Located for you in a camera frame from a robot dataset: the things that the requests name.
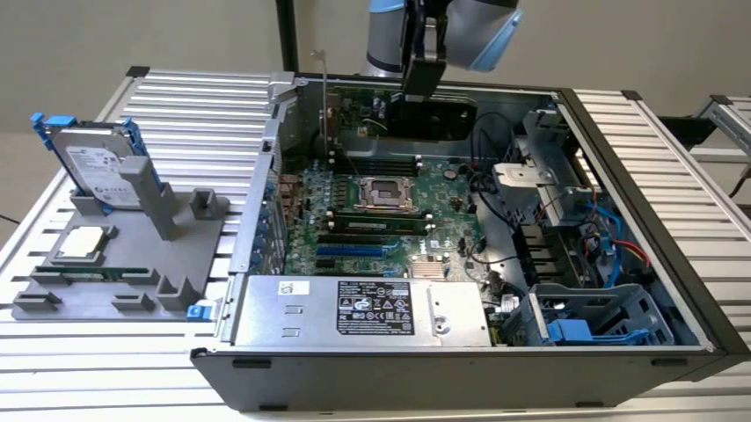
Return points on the CPU socket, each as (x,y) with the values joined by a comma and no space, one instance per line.
(384,190)

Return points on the silver power supply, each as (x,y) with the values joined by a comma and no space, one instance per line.
(304,321)

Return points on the black rail bracket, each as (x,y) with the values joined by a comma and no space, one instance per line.
(685,129)

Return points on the green RAM stick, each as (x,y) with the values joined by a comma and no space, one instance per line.
(81,276)

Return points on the green motherboard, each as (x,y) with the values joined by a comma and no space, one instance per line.
(433,193)

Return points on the silver chipset heatsink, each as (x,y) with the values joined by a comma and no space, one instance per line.
(428,271)

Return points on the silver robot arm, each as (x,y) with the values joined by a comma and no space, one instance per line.
(384,44)

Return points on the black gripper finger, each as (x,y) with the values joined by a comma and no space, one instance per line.
(425,79)

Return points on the grey disk bay cage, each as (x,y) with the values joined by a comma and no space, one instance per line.
(539,316)

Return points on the coin cell battery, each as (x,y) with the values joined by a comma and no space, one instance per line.
(449,173)

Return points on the hard disk blue carrier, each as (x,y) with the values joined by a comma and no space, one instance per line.
(88,158)

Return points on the green black graphics card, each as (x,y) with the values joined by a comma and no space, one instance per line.
(433,118)

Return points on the silver drive cage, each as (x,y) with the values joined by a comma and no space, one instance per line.
(521,175)

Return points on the metal IO port block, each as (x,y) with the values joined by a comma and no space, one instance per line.
(289,182)

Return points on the grey parts rack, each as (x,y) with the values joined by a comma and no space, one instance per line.
(147,259)

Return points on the aluminium frame rail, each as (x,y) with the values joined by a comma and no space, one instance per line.
(727,115)

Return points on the black stand pole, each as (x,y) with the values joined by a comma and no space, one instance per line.
(285,35)

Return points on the black expansion slot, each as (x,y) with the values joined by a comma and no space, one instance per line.
(352,240)

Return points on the RAM slot white clips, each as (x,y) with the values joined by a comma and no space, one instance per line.
(375,157)
(375,167)

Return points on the blue expansion slot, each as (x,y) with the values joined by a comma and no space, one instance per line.
(348,252)

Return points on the black silver PC case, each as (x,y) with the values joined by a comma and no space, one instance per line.
(411,387)

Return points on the blue disk bay latch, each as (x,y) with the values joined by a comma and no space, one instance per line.
(568,329)

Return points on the blue case latch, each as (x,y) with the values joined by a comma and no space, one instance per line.
(196,313)

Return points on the silver CPU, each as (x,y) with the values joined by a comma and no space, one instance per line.
(84,241)

